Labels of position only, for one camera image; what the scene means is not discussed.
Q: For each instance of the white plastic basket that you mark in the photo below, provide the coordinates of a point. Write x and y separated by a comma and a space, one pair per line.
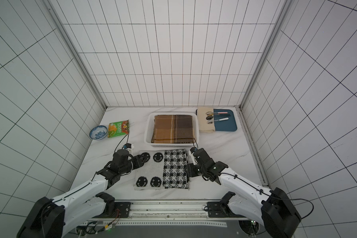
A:
150, 127

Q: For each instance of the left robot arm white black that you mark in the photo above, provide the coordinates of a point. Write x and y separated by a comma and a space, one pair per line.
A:
55, 217

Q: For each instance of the smiley face checked scarf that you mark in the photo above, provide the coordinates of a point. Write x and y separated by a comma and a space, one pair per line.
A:
163, 169

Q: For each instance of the aluminium mounting rail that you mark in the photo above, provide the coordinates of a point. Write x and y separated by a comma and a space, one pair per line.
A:
170, 210

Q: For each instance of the white handled spoon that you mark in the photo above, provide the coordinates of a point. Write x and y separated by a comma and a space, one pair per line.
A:
212, 121

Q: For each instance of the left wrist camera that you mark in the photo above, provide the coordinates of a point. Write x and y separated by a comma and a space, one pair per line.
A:
128, 147

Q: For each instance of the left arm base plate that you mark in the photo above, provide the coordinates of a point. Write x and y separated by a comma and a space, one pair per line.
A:
123, 209

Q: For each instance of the blue white ceramic bowl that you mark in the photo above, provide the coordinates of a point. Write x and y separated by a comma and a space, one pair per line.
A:
98, 133

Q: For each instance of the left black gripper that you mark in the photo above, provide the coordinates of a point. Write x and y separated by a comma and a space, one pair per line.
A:
138, 162

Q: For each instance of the black handled spoon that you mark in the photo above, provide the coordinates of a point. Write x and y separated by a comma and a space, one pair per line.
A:
211, 117

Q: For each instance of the red handled spoon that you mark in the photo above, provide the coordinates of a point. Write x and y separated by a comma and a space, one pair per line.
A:
216, 113

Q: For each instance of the beige folded cloth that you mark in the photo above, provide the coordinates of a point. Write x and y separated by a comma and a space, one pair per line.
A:
204, 127

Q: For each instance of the teal tray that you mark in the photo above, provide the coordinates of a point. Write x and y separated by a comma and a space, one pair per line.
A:
229, 125

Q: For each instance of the brown plaid scarf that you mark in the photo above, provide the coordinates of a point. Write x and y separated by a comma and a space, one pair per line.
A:
173, 129

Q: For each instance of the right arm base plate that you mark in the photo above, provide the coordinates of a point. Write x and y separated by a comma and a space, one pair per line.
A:
218, 210

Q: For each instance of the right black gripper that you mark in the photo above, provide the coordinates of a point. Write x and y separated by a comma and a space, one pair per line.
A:
196, 156

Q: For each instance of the green snack packet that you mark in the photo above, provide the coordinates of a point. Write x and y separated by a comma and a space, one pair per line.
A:
118, 129

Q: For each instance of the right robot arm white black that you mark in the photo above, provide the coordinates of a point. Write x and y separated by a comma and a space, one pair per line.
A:
270, 208

